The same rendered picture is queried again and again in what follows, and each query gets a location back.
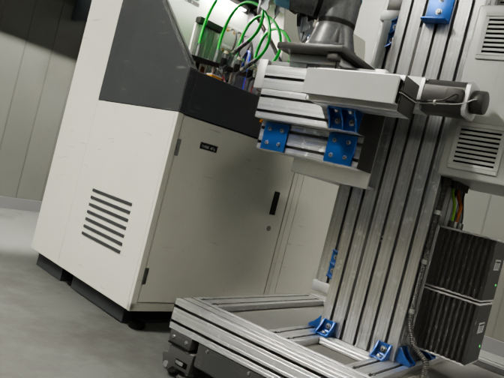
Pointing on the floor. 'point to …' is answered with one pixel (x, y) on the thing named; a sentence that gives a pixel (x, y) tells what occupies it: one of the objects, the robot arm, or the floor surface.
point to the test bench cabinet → (124, 209)
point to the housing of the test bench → (74, 135)
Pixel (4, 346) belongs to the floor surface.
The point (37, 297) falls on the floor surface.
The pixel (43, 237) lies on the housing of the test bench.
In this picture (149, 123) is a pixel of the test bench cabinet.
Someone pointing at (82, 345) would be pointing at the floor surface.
